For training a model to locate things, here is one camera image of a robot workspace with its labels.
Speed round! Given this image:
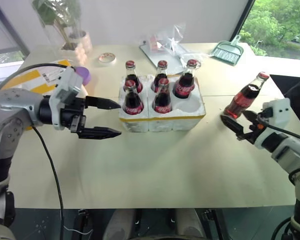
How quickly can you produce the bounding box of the glass cola bottle red cap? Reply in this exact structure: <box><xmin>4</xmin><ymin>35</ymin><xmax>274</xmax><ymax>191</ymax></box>
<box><xmin>223</xmin><ymin>71</ymin><xmax>270</xmax><ymax>120</ymax></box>
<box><xmin>152</xmin><ymin>77</ymin><xmax>172</xmax><ymax>114</ymax></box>
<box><xmin>124</xmin><ymin>60</ymin><xmax>144</xmax><ymax>94</ymax></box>
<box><xmin>172</xmin><ymin>59</ymin><xmax>199</xmax><ymax>99</ymax></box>
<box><xmin>153</xmin><ymin>60</ymin><xmax>169</xmax><ymax>93</ymax></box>
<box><xmin>121</xmin><ymin>79</ymin><xmax>145</xmax><ymax>116</ymax></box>

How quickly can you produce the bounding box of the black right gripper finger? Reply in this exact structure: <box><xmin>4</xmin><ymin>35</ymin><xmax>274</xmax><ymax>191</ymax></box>
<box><xmin>220</xmin><ymin>114</ymin><xmax>246</xmax><ymax>141</ymax></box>
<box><xmin>241</xmin><ymin>110</ymin><xmax>260</xmax><ymax>126</ymax></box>

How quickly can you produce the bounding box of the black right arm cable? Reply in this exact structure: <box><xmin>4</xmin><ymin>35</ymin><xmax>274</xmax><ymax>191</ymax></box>
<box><xmin>261</xmin><ymin>112</ymin><xmax>300</xmax><ymax>145</ymax></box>

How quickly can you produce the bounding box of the red and white packet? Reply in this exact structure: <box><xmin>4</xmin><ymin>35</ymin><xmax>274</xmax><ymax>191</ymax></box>
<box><xmin>148</xmin><ymin>34</ymin><xmax>164</xmax><ymax>53</ymax></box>

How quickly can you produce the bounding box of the grey flat tray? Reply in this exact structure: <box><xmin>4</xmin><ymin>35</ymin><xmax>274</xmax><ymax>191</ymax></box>
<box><xmin>139</xmin><ymin>41</ymin><xmax>191</xmax><ymax>76</ymax></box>

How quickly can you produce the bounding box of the white foam bottle crate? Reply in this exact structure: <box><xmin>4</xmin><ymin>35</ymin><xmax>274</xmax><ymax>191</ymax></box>
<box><xmin>117</xmin><ymin>73</ymin><xmax>207</xmax><ymax>134</ymax></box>

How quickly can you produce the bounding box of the white round tape roll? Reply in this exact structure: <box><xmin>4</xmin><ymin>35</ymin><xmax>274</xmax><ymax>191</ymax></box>
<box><xmin>97</xmin><ymin>51</ymin><xmax>117</xmax><ymax>67</ymax></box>

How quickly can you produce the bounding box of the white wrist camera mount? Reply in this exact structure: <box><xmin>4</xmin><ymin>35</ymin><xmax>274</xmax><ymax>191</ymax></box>
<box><xmin>254</xmin><ymin>98</ymin><xmax>291</xmax><ymax>151</ymax></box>
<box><xmin>49</xmin><ymin>66</ymin><xmax>82</xmax><ymax>131</ymax></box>

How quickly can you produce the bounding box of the white plant pot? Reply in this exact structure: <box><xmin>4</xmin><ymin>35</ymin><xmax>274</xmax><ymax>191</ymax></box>
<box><xmin>58</xmin><ymin>30</ymin><xmax>94</xmax><ymax>65</ymax></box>

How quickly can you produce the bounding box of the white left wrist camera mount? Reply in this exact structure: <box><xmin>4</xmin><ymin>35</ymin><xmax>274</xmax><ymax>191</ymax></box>
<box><xmin>49</xmin><ymin>66</ymin><xmax>82</xmax><ymax>131</ymax></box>

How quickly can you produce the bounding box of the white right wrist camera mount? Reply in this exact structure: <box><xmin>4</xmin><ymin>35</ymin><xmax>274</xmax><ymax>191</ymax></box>
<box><xmin>254</xmin><ymin>98</ymin><xmax>291</xmax><ymax>151</ymax></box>

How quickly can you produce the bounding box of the yellow white cardboard box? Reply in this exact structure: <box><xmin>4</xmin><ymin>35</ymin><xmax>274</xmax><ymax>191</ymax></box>
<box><xmin>0</xmin><ymin>63</ymin><xmax>74</xmax><ymax>89</ymax></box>

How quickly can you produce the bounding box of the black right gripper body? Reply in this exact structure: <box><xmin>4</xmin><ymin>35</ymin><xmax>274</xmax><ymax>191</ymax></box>
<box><xmin>240</xmin><ymin>121</ymin><xmax>265</xmax><ymax>145</ymax></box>

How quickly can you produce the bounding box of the green dustpan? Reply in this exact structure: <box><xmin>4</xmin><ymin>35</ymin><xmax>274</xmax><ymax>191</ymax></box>
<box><xmin>209</xmin><ymin>34</ymin><xmax>245</xmax><ymax>68</ymax></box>

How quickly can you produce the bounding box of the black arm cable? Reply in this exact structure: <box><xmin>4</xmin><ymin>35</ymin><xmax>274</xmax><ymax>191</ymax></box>
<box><xmin>261</xmin><ymin>112</ymin><xmax>300</xmax><ymax>145</ymax></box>
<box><xmin>31</xmin><ymin>126</ymin><xmax>65</xmax><ymax>240</ymax></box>

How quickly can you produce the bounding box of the white bristle hand brush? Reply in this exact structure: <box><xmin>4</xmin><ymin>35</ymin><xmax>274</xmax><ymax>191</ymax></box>
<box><xmin>212</xmin><ymin>47</ymin><xmax>238</xmax><ymax>63</ymax></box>

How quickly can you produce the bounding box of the clear plastic bag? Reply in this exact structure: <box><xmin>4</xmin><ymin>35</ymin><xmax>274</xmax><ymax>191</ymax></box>
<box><xmin>139</xmin><ymin>23</ymin><xmax>211</xmax><ymax>73</ymax></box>

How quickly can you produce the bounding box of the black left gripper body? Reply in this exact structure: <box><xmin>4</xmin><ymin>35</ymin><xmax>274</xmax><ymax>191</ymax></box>
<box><xmin>60</xmin><ymin>96</ymin><xmax>88</xmax><ymax>138</ymax></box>

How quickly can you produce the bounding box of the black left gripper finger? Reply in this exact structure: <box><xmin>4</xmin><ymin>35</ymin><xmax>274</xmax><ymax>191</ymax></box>
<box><xmin>78</xmin><ymin>126</ymin><xmax>123</xmax><ymax>140</ymax></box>
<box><xmin>85</xmin><ymin>95</ymin><xmax>122</xmax><ymax>111</ymax></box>

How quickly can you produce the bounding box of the purple cylindrical cup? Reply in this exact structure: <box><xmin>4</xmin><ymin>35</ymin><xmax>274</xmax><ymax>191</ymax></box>
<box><xmin>74</xmin><ymin>66</ymin><xmax>92</xmax><ymax>97</ymax></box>

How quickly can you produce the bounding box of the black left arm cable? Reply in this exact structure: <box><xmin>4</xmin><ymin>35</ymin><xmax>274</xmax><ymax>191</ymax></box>
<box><xmin>31</xmin><ymin>126</ymin><xmax>65</xmax><ymax>240</ymax></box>

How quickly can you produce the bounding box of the black window frame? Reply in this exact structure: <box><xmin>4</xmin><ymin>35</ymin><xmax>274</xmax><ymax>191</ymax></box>
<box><xmin>230</xmin><ymin>0</ymin><xmax>256</xmax><ymax>44</ymax></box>

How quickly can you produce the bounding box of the green leafy plant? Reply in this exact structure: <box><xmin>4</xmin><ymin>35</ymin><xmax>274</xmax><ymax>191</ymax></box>
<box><xmin>31</xmin><ymin>0</ymin><xmax>83</xmax><ymax>50</ymax></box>

